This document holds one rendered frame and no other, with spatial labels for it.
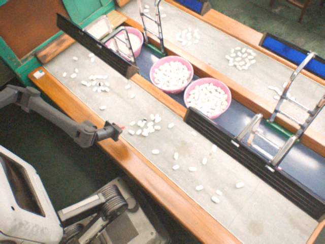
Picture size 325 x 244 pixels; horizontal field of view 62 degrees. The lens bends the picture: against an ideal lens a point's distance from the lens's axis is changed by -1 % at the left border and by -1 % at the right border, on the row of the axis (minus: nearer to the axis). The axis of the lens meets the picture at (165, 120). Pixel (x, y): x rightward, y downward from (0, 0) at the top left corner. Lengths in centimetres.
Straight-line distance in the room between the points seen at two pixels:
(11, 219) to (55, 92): 115
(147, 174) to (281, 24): 233
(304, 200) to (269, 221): 35
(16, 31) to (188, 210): 139
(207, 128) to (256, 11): 237
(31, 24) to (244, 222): 161
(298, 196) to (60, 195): 180
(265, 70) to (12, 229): 149
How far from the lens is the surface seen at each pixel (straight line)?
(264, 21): 323
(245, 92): 161
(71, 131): 127
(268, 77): 173
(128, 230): 164
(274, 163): 104
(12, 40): 188
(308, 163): 159
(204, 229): 131
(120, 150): 146
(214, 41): 188
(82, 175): 235
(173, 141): 146
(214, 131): 108
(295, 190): 106
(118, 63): 135
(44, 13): 191
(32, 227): 84
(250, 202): 138
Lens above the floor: 206
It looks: 60 degrees down
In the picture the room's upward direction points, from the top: 11 degrees counter-clockwise
